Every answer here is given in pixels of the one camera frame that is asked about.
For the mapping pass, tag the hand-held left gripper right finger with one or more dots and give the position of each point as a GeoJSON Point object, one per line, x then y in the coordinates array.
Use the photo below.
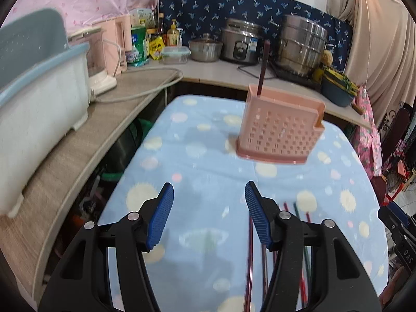
{"type": "Point", "coordinates": [256, 217]}

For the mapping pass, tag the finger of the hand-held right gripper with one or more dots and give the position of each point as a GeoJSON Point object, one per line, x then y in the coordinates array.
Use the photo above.
{"type": "Point", "coordinates": [401, 234]}

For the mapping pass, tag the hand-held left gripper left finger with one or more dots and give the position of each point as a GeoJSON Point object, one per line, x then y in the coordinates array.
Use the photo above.
{"type": "Point", "coordinates": [159, 221]}

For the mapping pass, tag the green chopstick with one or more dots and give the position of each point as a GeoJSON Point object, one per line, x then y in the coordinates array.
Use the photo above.
{"type": "Point", "coordinates": [295, 208]}

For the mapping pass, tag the dark red chopstick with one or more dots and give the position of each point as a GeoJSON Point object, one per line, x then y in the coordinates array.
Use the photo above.
{"type": "Point", "coordinates": [265, 273]}
{"type": "Point", "coordinates": [262, 68]}
{"type": "Point", "coordinates": [249, 266]}

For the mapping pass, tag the pink perforated utensil holder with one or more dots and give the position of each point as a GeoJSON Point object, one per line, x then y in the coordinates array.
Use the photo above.
{"type": "Point", "coordinates": [279, 130]}

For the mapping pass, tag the blue dotted tablecloth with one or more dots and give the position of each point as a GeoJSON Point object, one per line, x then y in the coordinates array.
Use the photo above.
{"type": "Point", "coordinates": [201, 156]}

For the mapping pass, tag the green plastic basin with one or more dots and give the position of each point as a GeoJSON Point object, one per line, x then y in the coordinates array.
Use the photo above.
{"type": "Point", "coordinates": [143, 130]}

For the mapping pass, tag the pink floral cloth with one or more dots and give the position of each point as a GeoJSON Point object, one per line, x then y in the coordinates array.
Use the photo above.
{"type": "Point", "coordinates": [369, 130]}

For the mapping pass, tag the wood-grain counter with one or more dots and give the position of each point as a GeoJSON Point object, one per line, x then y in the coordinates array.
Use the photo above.
{"type": "Point", "coordinates": [81, 143]}

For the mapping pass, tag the blue plastic basin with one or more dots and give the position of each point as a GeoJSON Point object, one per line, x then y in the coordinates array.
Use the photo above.
{"type": "Point", "coordinates": [336, 96]}

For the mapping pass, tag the black induction cooktop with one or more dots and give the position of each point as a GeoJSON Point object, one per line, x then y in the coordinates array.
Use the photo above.
{"type": "Point", "coordinates": [292, 76]}

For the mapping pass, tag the white dish drainer tub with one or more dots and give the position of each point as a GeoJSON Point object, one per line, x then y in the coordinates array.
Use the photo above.
{"type": "Point", "coordinates": [42, 113]}

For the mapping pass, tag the white food processor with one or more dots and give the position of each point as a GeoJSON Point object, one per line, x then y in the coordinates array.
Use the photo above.
{"type": "Point", "coordinates": [99, 68]}

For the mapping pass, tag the clear plastic food container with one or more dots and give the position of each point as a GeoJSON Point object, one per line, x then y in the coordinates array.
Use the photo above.
{"type": "Point", "coordinates": [175, 55]}

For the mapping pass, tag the yellow seasoning packet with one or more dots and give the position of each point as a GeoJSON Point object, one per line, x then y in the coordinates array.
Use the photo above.
{"type": "Point", "coordinates": [156, 48]}

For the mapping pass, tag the yellow sponge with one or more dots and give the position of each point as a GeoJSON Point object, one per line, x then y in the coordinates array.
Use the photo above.
{"type": "Point", "coordinates": [326, 58]}

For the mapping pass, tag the green labelled can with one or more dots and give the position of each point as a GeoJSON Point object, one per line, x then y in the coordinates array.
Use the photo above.
{"type": "Point", "coordinates": [137, 47]}

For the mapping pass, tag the steel rice cooker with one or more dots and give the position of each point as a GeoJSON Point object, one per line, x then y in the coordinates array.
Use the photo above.
{"type": "Point", "coordinates": [242, 42]}

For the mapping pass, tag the small steel pot with lid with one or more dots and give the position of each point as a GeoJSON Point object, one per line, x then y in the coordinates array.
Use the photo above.
{"type": "Point", "coordinates": [204, 48]}

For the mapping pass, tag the large steel steamer pot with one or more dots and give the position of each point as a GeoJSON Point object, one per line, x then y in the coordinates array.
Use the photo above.
{"type": "Point", "coordinates": [302, 45]}

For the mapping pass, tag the yellow oil bottle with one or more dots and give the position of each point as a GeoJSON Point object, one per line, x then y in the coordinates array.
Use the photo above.
{"type": "Point", "coordinates": [174, 35]}

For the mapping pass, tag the pink electric kettle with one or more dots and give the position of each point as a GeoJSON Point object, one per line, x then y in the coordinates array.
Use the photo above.
{"type": "Point", "coordinates": [118, 39]}

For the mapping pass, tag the beige curtain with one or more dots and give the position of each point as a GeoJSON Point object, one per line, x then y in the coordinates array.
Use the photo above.
{"type": "Point", "coordinates": [380, 39]}

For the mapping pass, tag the dark sauce bottle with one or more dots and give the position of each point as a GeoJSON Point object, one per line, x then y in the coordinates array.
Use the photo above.
{"type": "Point", "coordinates": [161, 24]}

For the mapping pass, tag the green and white carton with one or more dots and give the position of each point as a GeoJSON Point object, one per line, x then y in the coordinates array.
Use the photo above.
{"type": "Point", "coordinates": [143, 18]}

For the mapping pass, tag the navy leaf-print cloth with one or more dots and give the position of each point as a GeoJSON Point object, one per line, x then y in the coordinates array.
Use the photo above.
{"type": "Point", "coordinates": [208, 9]}

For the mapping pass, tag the grey-blue dish drainer lid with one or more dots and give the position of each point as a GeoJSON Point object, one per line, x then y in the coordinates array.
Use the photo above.
{"type": "Point", "coordinates": [29, 45]}

